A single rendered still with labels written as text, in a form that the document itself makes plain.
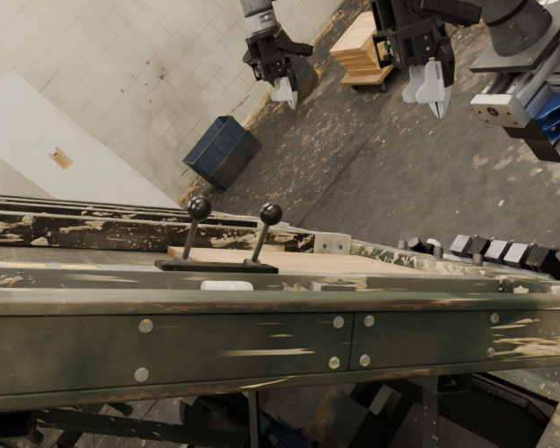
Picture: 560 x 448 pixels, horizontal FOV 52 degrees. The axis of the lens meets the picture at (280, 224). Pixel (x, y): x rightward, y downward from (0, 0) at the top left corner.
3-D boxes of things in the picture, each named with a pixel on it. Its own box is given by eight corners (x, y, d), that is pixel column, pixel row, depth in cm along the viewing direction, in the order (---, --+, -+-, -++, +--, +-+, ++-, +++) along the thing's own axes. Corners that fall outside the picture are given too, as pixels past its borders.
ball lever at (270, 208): (263, 277, 95) (290, 212, 89) (243, 276, 94) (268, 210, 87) (256, 263, 98) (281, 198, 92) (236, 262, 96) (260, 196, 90)
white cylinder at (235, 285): (205, 301, 86) (252, 301, 89) (207, 283, 86) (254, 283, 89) (198, 298, 88) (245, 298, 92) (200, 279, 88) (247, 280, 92)
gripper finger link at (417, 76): (404, 126, 91) (391, 69, 88) (435, 113, 92) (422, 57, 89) (416, 127, 88) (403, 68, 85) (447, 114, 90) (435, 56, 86)
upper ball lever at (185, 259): (196, 276, 90) (218, 205, 83) (172, 276, 88) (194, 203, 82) (189, 260, 93) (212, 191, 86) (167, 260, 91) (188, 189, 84)
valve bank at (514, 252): (612, 285, 139) (565, 227, 129) (585, 334, 136) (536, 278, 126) (459, 256, 183) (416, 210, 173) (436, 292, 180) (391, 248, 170)
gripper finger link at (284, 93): (278, 116, 151) (268, 81, 148) (298, 108, 152) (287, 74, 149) (284, 116, 148) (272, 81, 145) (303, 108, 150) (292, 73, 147)
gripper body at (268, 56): (257, 84, 151) (242, 38, 147) (284, 73, 153) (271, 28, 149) (268, 84, 144) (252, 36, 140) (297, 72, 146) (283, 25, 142)
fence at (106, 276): (498, 298, 120) (500, 279, 120) (-3, 296, 76) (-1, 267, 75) (479, 293, 125) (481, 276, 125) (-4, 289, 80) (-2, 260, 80)
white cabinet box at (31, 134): (209, 230, 517) (11, 69, 430) (168, 281, 512) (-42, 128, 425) (193, 217, 572) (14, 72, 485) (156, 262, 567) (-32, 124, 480)
